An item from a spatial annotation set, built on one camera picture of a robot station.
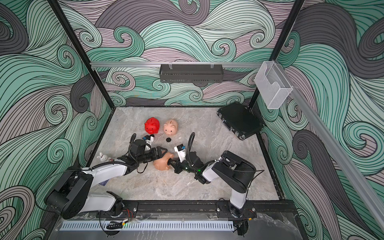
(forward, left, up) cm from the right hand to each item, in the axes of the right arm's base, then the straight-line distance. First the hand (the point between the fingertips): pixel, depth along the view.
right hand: (167, 164), depth 84 cm
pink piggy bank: (+24, 0, +3) cm, 24 cm away
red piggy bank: (+25, +12, +4) cm, 28 cm away
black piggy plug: (+20, +2, -5) cm, 21 cm away
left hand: (+7, +3, +1) cm, 8 cm away
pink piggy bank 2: (-1, +3, +3) cm, 4 cm away
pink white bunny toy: (+3, +36, +3) cm, 37 cm away
